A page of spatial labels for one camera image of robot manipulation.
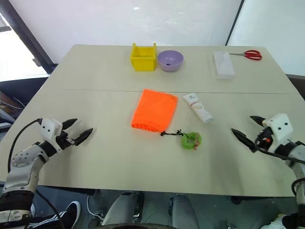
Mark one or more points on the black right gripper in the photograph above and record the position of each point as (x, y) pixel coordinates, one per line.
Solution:
(265, 143)

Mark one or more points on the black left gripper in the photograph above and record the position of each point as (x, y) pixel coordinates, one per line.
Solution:
(64, 141)

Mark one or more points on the white cream tube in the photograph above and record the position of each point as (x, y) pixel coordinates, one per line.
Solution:
(199, 108)

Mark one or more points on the green fluffy scrunchie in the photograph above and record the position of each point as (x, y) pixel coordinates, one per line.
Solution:
(184, 143)

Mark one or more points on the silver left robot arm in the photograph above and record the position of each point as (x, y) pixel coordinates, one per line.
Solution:
(22, 164)

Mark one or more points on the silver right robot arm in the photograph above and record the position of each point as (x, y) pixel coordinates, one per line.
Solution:
(296, 155)

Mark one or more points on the white rectangular box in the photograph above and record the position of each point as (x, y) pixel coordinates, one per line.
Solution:
(224, 65)

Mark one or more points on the black white striped sneaker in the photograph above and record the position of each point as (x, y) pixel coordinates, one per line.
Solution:
(64, 214)

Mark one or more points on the grey rounded shape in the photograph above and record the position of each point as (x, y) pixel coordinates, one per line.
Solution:
(184, 211)
(119, 210)

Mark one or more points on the yellow plastic bin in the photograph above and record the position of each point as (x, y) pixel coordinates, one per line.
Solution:
(143, 60)

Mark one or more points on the purple plastic bowl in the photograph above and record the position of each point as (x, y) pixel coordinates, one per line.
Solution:
(170, 60)

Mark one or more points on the thin black pole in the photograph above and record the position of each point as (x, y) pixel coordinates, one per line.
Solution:
(234, 22)

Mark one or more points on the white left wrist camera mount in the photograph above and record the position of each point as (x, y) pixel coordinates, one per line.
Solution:
(50, 128)

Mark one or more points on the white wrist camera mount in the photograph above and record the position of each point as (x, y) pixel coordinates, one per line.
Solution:
(280, 126)
(50, 128)

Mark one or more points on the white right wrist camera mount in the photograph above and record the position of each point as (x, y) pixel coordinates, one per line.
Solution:
(280, 126)

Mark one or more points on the black diagonal frame beam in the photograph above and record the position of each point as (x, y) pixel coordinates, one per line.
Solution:
(26, 35)

